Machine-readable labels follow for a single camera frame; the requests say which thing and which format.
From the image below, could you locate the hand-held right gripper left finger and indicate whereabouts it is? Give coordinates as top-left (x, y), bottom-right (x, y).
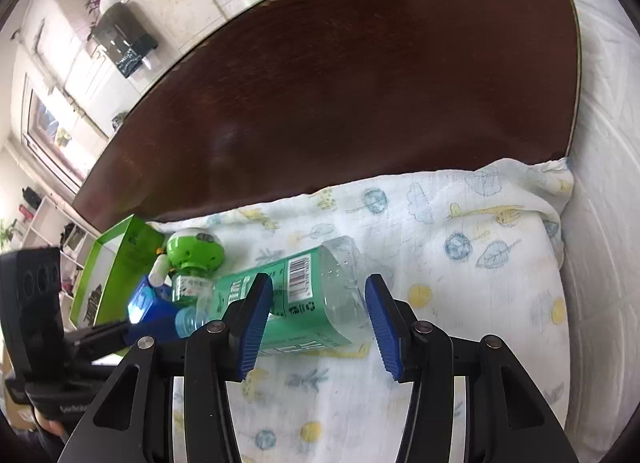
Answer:
top-left (57, 272), bottom-right (275, 463)

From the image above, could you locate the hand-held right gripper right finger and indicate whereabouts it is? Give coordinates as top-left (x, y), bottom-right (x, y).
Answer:
top-left (364, 273), bottom-right (581, 463)

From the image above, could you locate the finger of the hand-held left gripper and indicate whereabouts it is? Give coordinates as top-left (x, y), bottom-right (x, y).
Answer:
top-left (62, 319), bottom-right (132, 359)

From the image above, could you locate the blue small pack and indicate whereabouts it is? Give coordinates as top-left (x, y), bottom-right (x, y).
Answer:
top-left (122, 275), bottom-right (183, 344)

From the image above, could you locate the plastic bottle with green label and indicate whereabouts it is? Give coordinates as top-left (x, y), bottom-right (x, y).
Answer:
top-left (175, 237), bottom-right (373, 351)

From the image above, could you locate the green cardboard box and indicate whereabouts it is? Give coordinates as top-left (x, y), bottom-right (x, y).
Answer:
top-left (69, 214), bottom-right (166, 328)

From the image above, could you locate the printed bed sheet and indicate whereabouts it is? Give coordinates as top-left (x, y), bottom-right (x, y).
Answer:
top-left (150, 157), bottom-right (575, 463)

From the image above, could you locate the white shelf unit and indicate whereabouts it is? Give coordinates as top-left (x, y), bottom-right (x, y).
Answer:
top-left (0, 195), bottom-right (101, 329)

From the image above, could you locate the small white bottle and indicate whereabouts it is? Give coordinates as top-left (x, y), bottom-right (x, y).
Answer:
top-left (150, 254), bottom-right (171, 289)

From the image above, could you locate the green mosquito repellent device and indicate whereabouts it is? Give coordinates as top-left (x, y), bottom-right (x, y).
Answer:
top-left (166, 228), bottom-right (226, 304)

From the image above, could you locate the window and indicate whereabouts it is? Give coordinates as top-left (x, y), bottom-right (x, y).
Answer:
top-left (22, 75), bottom-right (91, 184)

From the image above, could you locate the dark wooden headboard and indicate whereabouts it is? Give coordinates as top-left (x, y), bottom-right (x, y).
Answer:
top-left (72, 0), bottom-right (583, 236)

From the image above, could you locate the dark wall dispenser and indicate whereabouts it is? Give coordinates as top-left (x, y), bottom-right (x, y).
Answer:
top-left (89, 2), bottom-right (160, 78)

